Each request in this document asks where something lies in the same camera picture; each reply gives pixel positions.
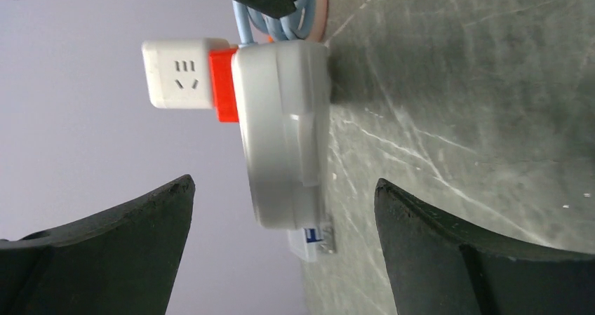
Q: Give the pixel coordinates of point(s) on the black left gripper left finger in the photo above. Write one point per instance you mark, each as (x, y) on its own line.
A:
(123, 260)

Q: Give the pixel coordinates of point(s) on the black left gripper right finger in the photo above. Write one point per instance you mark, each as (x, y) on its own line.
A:
(438, 263)

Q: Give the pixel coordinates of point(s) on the white cube adapter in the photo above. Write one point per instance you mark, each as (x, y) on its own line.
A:
(178, 72)

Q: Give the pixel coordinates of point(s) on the red cube adapter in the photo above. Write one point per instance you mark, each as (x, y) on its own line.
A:
(224, 99)

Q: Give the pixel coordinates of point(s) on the white long power strip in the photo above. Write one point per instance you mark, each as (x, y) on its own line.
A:
(282, 92)

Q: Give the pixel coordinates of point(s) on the pink round socket base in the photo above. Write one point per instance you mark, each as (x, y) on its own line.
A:
(320, 19)

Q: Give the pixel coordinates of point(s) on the clear screw organizer box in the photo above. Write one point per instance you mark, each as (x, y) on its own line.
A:
(311, 244)

